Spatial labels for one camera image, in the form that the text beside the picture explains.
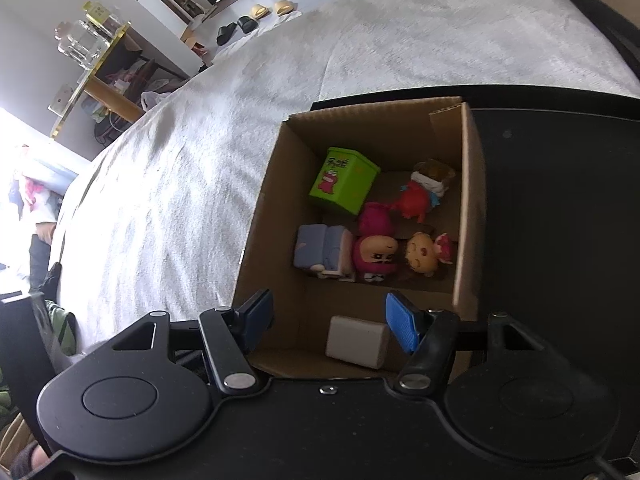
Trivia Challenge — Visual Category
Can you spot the brown white toy figure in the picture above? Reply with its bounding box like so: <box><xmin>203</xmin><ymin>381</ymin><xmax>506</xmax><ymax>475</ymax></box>
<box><xmin>411</xmin><ymin>159</ymin><xmax>457</xmax><ymax>197</ymax></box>

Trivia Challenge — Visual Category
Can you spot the grey sofa toy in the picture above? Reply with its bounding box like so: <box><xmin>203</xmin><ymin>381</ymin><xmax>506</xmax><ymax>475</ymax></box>
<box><xmin>293</xmin><ymin>224</ymin><xmax>357</xmax><ymax>282</ymax></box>

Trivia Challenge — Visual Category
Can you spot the white rectangular block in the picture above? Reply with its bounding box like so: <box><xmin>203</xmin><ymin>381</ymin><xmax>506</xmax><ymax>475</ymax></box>
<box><xmin>326</xmin><ymin>315</ymin><xmax>391</xmax><ymax>370</ymax></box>

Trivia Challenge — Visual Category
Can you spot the green striped cloth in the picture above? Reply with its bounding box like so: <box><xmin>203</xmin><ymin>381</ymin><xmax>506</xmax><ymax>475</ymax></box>
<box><xmin>44</xmin><ymin>299</ymin><xmax>77</xmax><ymax>357</ymax></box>

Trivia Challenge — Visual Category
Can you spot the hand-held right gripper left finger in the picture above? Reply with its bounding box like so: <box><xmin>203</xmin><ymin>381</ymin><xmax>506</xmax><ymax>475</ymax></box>
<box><xmin>100</xmin><ymin>288</ymin><xmax>275</xmax><ymax>391</ymax></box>

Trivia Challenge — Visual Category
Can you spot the magenta toy figure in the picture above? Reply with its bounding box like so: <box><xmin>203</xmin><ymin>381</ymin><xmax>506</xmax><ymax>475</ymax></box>
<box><xmin>351</xmin><ymin>202</ymin><xmax>401</xmax><ymax>285</ymax></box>

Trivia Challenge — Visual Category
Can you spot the white cabinet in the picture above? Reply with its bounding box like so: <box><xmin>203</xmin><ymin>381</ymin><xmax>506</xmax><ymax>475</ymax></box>
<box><xmin>136</xmin><ymin>0</ymin><xmax>207</xmax><ymax>37</ymax></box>

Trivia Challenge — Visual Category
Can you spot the clear glass jar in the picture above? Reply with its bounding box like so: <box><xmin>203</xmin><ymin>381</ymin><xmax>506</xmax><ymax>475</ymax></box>
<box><xmin>56</xmin><ymin>19</ymin><xmax>124</xmax><ymax>70</ymax></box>

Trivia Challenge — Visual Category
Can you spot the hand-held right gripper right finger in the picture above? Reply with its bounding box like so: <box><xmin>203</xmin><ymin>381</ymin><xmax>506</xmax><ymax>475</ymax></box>
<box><xmin>385</xmin><ymin>291</ymin><xmax>556</xmax><ymax>392</ymax></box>

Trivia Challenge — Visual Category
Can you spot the red crab toy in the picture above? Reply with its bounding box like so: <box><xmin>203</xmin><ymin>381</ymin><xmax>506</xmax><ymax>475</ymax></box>
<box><xmin>390</xmin><ymin>180</ymin><xmax>444</xmax><ymax>225</ymax></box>

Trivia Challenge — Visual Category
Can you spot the green toy box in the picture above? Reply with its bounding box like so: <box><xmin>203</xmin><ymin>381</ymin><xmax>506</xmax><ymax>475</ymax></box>
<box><xmin>308</xmin><ymin>146</ymin><xmax>381</xmax><ymax>217</ymax></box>

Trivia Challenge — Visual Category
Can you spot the black tray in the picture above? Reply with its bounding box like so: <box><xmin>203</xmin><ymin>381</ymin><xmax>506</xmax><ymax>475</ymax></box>
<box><xmin>172</xmin><ymin>85</ymin><xmax>640</xmax><ymax>386</ymax></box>

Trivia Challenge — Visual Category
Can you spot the brown cardboard box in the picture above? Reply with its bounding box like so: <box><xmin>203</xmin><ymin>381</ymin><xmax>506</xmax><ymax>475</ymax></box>
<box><xmin>232</xmin><ymin>96</ymin><xmax>488</xmax><ymax>381</ymax></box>

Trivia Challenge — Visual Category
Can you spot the yellow faced toy figure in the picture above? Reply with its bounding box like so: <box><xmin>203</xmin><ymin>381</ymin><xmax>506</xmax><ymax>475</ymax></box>
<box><xmin>404</xmin><ymin>231</ymin><xmax>456</xmax><ymax>277</ymax></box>

